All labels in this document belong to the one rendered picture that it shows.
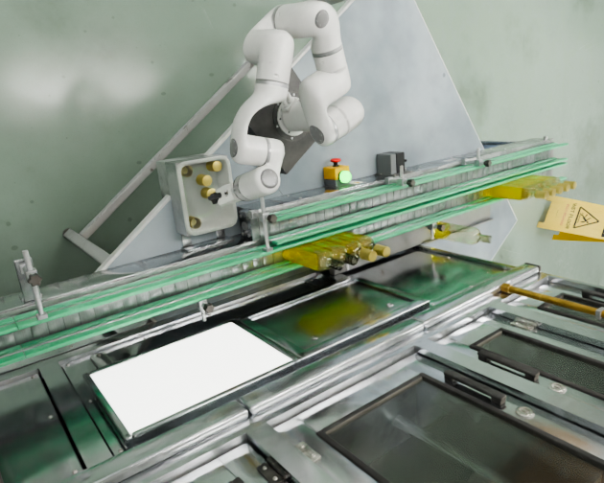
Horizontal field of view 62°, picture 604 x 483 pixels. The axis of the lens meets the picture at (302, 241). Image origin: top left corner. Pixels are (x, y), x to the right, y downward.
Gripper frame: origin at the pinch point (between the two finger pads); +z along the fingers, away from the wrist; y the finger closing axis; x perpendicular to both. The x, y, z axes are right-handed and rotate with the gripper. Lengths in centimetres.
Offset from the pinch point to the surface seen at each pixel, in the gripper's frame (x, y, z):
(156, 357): -36.8, -33.1, -5.8
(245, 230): -11.8, 8.0, 7.1
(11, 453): -42, -69, -15
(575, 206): -69, 348, 86
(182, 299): -25.6, -19.8, 1.8
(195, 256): -15.1, -11.1, 6.0
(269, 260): -23.3, 13.5, 7.0
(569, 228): -85, 337, 90
